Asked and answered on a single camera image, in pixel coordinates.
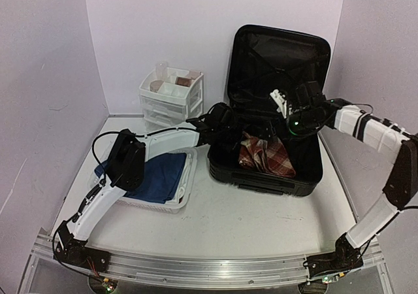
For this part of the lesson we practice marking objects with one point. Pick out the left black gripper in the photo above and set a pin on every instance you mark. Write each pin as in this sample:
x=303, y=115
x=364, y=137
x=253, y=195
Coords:
x=239, y=130

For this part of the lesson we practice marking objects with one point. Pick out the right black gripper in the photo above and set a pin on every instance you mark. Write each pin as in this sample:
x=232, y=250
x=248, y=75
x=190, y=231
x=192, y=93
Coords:
x=274, y=125

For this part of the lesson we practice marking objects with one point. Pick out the red plaid garment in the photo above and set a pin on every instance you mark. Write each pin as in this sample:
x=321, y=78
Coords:
x=266, y=156

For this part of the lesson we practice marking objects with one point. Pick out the black ribbed hard-shell suitcase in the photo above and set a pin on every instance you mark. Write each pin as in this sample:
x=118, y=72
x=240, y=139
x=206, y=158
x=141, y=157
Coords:
x=264, y=59

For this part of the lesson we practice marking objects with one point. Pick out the small pink square box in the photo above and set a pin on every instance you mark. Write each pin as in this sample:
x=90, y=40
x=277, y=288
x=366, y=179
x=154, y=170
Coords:
x=193, y=75

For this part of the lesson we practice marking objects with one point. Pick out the square bronze compact case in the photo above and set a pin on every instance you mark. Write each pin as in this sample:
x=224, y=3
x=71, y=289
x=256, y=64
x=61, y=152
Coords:
x=183, y=81

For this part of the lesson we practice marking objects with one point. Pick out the white plastic drawer organizer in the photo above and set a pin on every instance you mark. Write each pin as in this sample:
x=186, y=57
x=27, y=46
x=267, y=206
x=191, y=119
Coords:
x=172, y=104

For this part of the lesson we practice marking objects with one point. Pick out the white perforated plastic basket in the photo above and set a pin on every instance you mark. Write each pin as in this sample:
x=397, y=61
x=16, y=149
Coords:
x=167, y=208

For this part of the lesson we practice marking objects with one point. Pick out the navy blue garment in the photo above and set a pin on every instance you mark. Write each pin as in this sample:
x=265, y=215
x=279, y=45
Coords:
x=161, y=178

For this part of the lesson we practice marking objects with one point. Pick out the octagonal beige powder jar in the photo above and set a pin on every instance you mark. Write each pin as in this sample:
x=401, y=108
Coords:
x=155, y=85

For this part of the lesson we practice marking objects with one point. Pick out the translucent pink cylindrical container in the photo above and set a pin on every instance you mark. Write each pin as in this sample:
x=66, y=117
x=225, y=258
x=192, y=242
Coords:
x=161, y=70

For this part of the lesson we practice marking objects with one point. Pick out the white garment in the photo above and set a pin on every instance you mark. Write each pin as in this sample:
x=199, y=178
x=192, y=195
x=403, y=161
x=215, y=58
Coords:
x=183, y=179

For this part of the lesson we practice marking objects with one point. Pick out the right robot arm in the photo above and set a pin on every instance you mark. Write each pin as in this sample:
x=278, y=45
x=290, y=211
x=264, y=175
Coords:
x=306, y=111

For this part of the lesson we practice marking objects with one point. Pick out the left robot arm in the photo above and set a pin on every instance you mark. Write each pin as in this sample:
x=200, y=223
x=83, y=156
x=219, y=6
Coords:
x=123, y=172

